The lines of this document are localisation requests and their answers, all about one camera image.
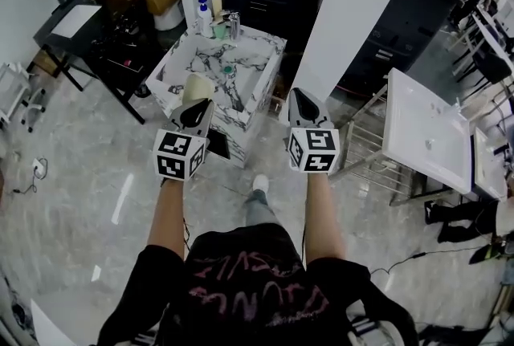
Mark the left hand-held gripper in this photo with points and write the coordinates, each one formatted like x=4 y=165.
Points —
x=176 y=153

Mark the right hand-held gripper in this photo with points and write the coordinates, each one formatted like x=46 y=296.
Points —
x=317 y=149

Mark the white marble sink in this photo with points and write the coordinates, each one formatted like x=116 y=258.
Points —
x=209 y=55

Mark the person's right forearm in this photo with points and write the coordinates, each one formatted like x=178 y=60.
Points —
x=324 y=216

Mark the person's left forearm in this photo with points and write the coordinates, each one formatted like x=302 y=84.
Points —
x=166 y=216

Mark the black tablet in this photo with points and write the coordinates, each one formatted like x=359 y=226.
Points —
x=219 y=144

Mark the person's white shoe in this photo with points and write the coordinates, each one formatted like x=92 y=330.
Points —
x=261 y=181

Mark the person's grey trouser leg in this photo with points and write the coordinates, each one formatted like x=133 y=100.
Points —
x=261 y=208

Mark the green drain plug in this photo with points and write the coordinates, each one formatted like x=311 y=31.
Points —
x=228 y=69

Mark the green cup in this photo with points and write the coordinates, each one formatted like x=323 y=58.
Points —
x=219 y=31

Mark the black table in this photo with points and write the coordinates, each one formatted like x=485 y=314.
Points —
x=92 y=51

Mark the white pump bottle blue cap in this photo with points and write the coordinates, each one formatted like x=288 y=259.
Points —
x=205 y=20

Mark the white roll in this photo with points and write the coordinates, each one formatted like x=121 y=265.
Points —
x=169 y=17

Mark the white power strip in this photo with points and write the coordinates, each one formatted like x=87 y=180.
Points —
x=38 y=168

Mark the chrome faucet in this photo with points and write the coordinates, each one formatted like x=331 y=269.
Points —
x=234 y=26

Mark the person's black printed shirt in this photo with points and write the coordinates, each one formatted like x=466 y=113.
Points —
x=257 y=288

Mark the beige tube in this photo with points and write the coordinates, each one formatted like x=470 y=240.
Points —
x=217 y=4

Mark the white board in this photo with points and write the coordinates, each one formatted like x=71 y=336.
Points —
x=76 y=21

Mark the white stool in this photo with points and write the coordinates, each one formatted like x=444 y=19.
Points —
x=16 y=95

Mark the metal frame stand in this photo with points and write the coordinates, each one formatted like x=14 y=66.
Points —
x=367 y=147

